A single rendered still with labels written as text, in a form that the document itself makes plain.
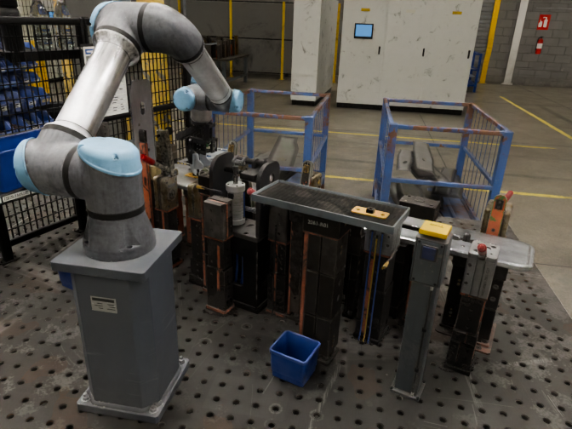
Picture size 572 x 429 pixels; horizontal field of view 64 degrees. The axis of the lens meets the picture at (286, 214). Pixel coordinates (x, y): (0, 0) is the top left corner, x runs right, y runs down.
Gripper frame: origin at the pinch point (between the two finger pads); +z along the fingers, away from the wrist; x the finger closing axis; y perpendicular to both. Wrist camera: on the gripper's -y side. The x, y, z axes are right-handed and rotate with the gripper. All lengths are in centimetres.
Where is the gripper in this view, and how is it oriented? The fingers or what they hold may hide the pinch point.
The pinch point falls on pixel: (196, 170)
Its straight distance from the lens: 180.3
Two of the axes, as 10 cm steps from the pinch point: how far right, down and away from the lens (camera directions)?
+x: 4.9, -3.3, 8.1
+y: 8.7, 2.8, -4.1
